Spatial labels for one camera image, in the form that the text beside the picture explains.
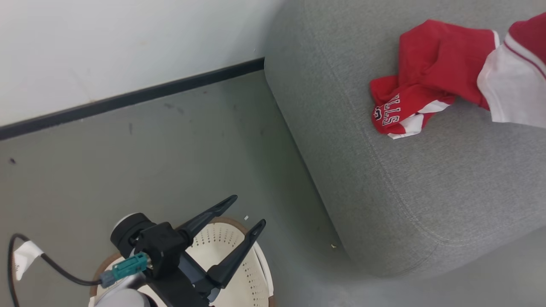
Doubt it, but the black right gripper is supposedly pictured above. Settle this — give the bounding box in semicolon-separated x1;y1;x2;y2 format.
134;195;267;307

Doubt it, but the white perforated laundry basket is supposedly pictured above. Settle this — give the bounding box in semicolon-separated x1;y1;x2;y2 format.
89;216;276;307

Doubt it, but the dark baseboard strip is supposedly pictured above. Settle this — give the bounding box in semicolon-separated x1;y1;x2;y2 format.
0;57;265;142

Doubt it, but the grey fabric sofa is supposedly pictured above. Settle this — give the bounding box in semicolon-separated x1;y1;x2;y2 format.
264;0;546;280

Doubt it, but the black cable teal connector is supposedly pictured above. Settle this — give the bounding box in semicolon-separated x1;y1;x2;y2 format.
8;233;151;307

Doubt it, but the white cable tag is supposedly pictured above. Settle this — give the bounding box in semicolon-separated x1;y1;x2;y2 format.
13;240;44;281

